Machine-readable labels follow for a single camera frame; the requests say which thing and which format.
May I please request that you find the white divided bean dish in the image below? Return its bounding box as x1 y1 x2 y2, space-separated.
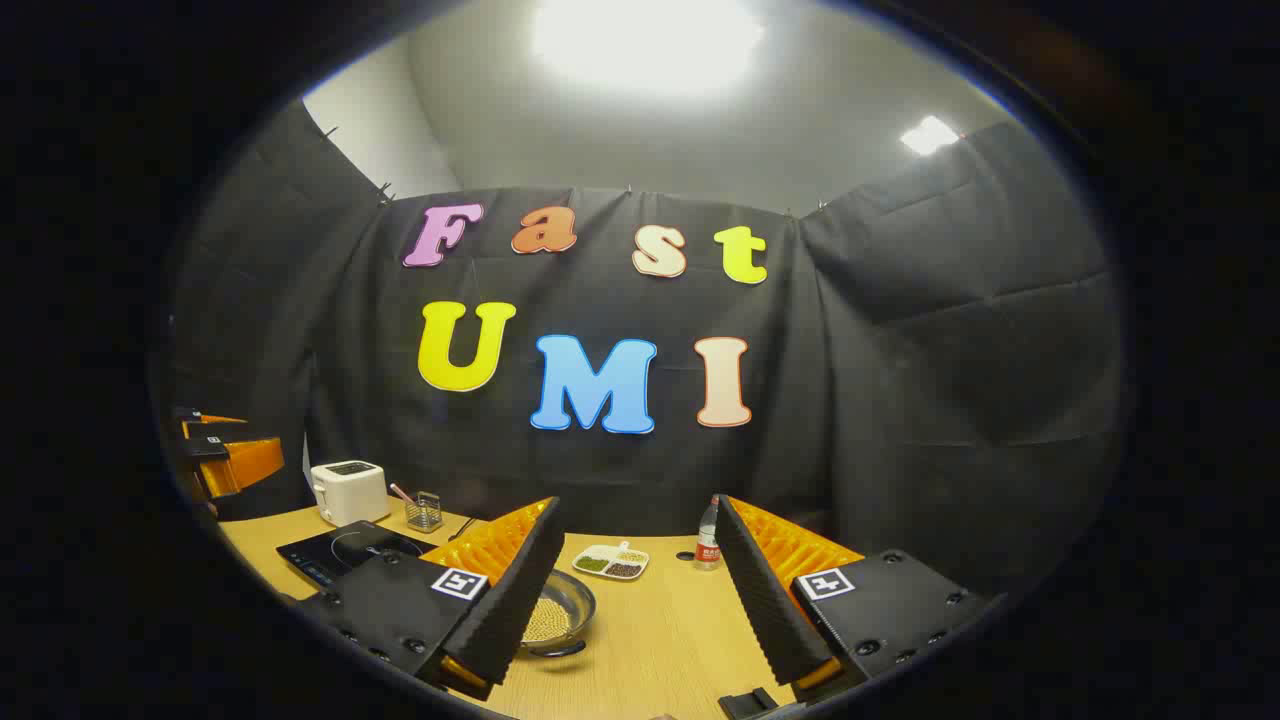
572 541 651 581

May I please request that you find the stainless steel pot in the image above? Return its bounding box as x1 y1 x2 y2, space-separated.
520 568 598 659

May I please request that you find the black induction cooktop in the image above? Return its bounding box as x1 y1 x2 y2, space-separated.
276 520 438 591

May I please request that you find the pile of soybeans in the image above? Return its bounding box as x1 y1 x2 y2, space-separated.
523 597 573 643

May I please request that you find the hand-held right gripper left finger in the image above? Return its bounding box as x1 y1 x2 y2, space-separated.
295 497 566 701

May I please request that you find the small ceiling light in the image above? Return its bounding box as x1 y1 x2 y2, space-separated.
900 115 963 156

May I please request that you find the ceiling light panel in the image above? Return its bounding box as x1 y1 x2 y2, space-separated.
530 0 766 96

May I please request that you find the white toaster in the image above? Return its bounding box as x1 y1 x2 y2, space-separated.
310 460 391 528

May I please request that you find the clear plastic water bottle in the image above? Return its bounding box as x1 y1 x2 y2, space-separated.
694 497 721 571

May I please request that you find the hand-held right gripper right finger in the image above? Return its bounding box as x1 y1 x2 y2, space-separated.
713 494 1001 706

